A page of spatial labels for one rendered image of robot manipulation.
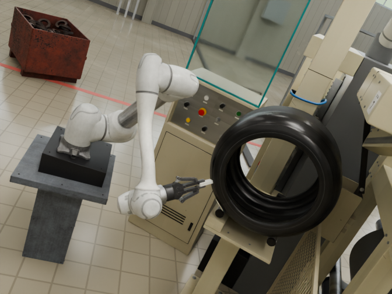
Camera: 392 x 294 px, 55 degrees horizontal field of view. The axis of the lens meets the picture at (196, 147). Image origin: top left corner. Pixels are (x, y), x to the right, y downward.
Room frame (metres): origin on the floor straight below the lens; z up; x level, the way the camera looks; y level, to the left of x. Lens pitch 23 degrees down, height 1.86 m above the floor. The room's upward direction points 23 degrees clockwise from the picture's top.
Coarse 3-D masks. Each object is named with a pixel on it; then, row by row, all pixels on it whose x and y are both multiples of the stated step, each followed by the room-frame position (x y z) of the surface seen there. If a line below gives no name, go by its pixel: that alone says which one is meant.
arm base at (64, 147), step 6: (60, 138) 1.87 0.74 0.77; (60, 144) 1.79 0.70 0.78; (66, 144) 1.77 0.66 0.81; (90, 144) 1.94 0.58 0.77; (60, 150) 1.74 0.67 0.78; (66, 150) 1.76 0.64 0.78; (72, 150) 1.75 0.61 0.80; (78, 150) 1.78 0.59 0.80; (84, 150) 1.81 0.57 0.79; (72, 156) 1.75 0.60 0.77; (78, 156) 1.78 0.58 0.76; (84, 156) 1.79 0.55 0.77
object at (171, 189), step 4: (168, 184) 1.46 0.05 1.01; (172, 184) 1.46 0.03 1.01; (176, 184) 1.47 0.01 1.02; (180, 184) 1.48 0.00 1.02; (164, 188) 1.44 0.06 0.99; (168, 188) 1.44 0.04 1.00; (172, 188) 1.44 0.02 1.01; (176, 188) 1.47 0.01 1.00; (168, 192) 1.42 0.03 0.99; (172, 192) 1.43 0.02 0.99; (176, 192) 1.46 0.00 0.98; (168, 196) 1.42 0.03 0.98; (172, 196) 1.43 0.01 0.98; (176, 196) 1.46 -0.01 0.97; (180, 196) 1.47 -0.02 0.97; (168, 200) 1.42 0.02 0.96
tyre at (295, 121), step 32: (256, 128) 1.54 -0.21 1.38; (288, 128) 1.52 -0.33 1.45; (320, 128) 1.61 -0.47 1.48; (224, 160) 1.55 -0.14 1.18; (320, 160) 1.48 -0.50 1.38; (224, 192) 1.54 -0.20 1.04; (256, 192) 1.80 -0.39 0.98; (320, 192) 1.47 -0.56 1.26; (256, 224) 1.50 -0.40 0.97; (288, 224) 1.47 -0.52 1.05
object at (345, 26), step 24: (360, 0) 1.91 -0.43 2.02; (336, 24) 1.92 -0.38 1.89; (360, 24) 1.90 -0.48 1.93; (336, 48) 1.91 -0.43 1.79; (312, 72) 1.92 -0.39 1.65; (336, 72) 1.91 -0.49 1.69; (312, 96) 1.91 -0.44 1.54; (288, 144) 1.91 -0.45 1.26; (264, 168) 1.92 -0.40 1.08; (216, 264) 1.92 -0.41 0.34; (216, 288) 1.90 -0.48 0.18
